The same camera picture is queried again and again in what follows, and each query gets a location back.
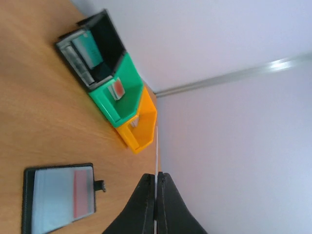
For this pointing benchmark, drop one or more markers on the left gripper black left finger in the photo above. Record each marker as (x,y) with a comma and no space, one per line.
(137,217)

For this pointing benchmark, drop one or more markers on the green plastic bin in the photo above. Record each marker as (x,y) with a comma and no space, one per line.
(120,111)

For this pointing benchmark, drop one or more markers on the teal card stack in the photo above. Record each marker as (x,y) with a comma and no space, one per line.
(88,49)

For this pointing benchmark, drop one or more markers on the black plastic bin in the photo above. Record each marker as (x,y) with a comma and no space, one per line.
(109,44)

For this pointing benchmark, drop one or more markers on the yellow plastic bin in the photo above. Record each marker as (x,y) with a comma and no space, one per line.
(140,137)

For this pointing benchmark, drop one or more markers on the white card with red circles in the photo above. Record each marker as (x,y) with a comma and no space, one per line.
(156,179)

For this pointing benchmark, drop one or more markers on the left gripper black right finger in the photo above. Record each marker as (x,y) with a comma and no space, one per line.
(173,216)

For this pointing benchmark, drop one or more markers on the red patterned card stack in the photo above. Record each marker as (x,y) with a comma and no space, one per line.
(116,89)

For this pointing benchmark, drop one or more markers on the red card in holder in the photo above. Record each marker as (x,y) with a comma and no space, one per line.
(84,203)

